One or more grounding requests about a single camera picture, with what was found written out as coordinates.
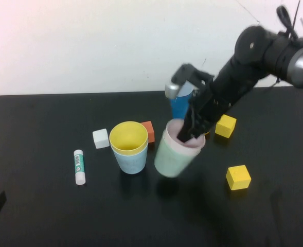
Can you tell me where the yellow wooden cube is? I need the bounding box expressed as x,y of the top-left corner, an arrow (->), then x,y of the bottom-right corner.
225,165 -> 252,191
215,114 -> 237,138

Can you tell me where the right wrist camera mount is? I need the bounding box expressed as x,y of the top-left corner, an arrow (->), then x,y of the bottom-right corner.
165,63 -> 215,100

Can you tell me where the green plastic cup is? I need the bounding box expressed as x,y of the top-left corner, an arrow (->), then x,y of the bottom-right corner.
154,130 -> 201,178

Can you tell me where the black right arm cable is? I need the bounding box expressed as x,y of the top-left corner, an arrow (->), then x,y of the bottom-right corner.
276,0 -> 303,52

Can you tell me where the yellow plastic cup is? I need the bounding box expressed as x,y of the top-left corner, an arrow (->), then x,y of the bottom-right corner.
109,121 -> 149,156

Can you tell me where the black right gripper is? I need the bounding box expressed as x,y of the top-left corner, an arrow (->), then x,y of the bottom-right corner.
176,77 -> 235,143

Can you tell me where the orange cube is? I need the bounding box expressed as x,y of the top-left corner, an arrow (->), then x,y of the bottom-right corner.
140,121 -> 156,144

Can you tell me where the green white glue stick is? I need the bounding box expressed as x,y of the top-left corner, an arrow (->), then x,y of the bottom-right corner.
73,149 -> 86,186

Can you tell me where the blue cone glass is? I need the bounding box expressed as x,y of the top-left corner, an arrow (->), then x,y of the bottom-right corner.
166,82 -> 194,120

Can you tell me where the white cube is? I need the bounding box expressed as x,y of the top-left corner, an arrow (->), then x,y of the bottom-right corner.
92,128 -> 110,149

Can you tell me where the pink plastic cup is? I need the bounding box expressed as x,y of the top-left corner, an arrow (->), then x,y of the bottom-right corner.
166,118 -> 206,155

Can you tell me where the light blue plastic cup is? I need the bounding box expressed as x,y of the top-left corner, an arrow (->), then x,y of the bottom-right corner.
112,143 -> 149,175

